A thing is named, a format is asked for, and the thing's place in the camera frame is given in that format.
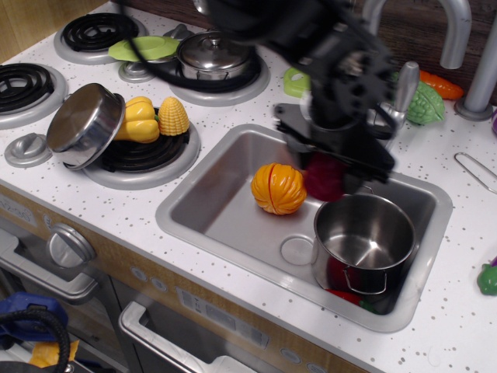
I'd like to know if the silver toy faucet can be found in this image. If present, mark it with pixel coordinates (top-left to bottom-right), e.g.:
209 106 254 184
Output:
304 0 473 162

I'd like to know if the yellow toy corn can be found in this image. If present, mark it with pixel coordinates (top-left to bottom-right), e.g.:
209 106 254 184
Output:
158 96 189 136

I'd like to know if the green cutting board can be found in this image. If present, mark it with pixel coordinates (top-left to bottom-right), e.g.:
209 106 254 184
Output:
283 68 311 98

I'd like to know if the lidded steel pot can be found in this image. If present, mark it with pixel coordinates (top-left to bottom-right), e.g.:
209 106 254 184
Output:
176 30 255 81

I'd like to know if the back right burner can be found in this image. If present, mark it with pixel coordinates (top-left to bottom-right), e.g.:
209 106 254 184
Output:
170 53 270 107

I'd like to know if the black cable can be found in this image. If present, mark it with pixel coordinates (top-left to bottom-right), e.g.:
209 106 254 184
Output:
0 306 71 373

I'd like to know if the tall steel pot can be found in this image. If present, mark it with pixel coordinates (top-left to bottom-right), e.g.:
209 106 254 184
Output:
311 193 416 296

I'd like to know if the silver left door handle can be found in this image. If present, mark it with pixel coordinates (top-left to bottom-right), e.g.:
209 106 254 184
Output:
1 229 99 305

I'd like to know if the silver oven knob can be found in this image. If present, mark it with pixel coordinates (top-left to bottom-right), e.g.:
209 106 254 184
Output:
46 223 96 269

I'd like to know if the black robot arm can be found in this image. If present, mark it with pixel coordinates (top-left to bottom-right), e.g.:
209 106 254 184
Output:
196 1 397 193

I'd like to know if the green toy vegetable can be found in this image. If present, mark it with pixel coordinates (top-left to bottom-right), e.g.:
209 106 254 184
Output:
477 263 497 296

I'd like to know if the orange toy carrot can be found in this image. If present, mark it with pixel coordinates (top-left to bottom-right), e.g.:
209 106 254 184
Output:
420 71 464 100

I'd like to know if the front left burner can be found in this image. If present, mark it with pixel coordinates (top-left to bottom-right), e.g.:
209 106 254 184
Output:
1 63 68 130

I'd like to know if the silver stove knob back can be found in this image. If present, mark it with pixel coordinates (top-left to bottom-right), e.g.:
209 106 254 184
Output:
119 23 193 83

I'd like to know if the dark red sweet potato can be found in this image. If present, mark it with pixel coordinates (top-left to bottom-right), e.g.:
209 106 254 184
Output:
304 152 346 202

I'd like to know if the orange toy pumpkin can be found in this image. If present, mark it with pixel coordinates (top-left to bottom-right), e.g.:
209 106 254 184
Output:
251 162 308 215

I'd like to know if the burner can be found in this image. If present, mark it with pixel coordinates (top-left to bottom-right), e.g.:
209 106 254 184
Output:
54 12 148 65
83 124 200 190
1 63 68 130
170 53 270 107

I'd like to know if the front right burner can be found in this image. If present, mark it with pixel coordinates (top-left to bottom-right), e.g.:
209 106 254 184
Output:
83 124 200 190

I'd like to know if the silver stove knob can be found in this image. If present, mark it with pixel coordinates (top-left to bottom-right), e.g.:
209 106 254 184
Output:
4 133 52 168
119 23 193 83

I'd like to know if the yellow toy bell pepper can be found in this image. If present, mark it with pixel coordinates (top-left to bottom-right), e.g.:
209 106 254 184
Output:
114 96 160 144

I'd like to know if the yellow cloth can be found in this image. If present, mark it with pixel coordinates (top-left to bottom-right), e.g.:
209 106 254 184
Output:
28 342 60 368

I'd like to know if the hanging metal spoon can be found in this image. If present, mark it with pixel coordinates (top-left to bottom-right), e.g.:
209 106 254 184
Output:
193 0 210 16

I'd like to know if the silver wire whisk handle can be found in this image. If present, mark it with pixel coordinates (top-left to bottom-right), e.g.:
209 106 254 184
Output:
454 152 496 194

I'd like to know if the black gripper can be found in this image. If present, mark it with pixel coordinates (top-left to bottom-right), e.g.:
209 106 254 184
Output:
274 103 394 194

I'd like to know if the silver oven door handle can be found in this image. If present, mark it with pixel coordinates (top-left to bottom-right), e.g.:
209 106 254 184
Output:
119 302 253 373

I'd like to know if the silver stove knob left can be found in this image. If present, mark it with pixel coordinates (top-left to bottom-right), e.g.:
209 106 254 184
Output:
4 133 52 168

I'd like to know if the back left burner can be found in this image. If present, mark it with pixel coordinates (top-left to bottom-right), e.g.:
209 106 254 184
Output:
54 12 148 65

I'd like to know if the green plastic plate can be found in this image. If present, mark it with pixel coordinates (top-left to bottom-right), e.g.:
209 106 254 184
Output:
108 36 180 62

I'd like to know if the purple toy eggplant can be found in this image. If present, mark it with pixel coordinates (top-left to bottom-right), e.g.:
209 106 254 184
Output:
491 109 497 135

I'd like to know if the green toy bitter gourd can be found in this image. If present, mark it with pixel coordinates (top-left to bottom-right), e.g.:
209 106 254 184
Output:
388 72 445 127

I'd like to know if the steel sink basin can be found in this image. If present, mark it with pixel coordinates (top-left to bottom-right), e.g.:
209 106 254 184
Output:
155 124 453 333

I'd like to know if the silver post base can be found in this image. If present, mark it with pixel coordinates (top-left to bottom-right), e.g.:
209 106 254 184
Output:
454 18 496 121

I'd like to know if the overturned steel pot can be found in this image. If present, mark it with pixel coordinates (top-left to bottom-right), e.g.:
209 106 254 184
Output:
46 83 125 170

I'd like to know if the red toy chili pepper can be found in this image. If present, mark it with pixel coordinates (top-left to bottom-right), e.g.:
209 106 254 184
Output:
325 288 379 315

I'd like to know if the blue clamp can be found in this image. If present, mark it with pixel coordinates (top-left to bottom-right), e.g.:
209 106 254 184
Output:
1 292 68 350

